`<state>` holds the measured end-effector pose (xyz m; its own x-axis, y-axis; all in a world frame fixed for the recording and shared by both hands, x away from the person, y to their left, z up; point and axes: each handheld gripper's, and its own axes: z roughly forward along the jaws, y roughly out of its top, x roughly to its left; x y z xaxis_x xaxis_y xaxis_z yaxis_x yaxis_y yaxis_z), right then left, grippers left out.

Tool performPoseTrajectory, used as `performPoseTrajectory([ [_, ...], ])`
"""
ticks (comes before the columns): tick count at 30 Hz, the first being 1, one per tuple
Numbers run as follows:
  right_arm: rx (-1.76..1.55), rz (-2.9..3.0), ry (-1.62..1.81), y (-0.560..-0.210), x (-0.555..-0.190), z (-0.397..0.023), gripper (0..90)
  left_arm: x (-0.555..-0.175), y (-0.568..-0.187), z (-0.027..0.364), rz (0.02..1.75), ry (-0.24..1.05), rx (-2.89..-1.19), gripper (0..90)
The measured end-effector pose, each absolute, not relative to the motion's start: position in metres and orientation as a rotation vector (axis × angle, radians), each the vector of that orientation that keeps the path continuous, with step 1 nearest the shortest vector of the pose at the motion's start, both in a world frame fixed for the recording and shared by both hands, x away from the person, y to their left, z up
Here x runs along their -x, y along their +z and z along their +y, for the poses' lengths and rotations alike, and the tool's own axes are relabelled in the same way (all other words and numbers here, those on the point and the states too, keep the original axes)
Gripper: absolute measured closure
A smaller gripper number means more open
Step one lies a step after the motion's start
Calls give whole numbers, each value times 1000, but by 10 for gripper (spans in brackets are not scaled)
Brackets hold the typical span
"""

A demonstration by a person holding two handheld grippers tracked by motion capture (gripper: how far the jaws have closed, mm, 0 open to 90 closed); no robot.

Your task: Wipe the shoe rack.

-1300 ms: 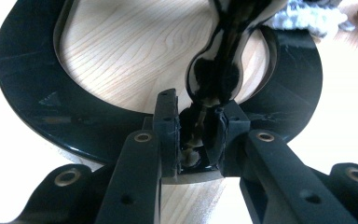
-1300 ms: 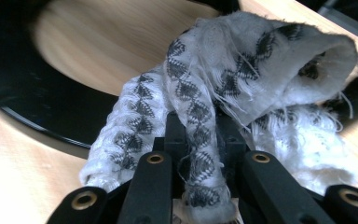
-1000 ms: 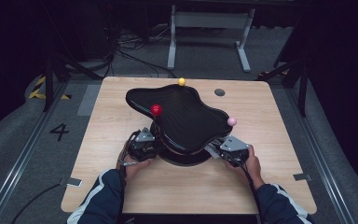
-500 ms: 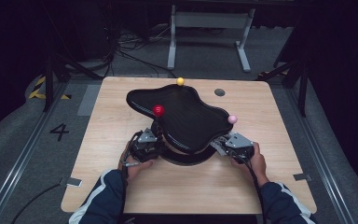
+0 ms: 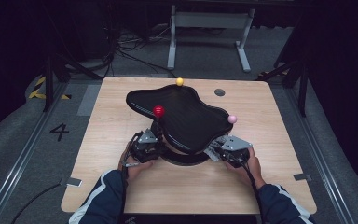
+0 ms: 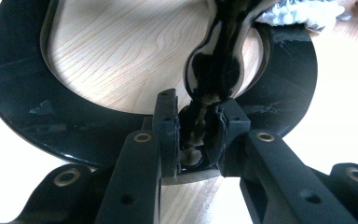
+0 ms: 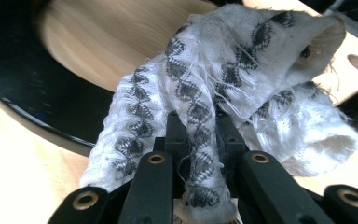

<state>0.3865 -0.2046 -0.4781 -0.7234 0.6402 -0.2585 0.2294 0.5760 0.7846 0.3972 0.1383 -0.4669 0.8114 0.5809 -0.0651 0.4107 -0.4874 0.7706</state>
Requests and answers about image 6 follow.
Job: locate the white grey patterned cloth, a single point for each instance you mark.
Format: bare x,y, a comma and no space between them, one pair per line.
298,14

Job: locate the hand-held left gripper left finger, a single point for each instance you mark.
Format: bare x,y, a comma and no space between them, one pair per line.
167,137

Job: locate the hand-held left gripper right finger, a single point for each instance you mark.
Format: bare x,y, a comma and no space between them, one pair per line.
233,124

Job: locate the black wavy tray stand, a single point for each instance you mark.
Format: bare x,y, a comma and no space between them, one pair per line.
12,93

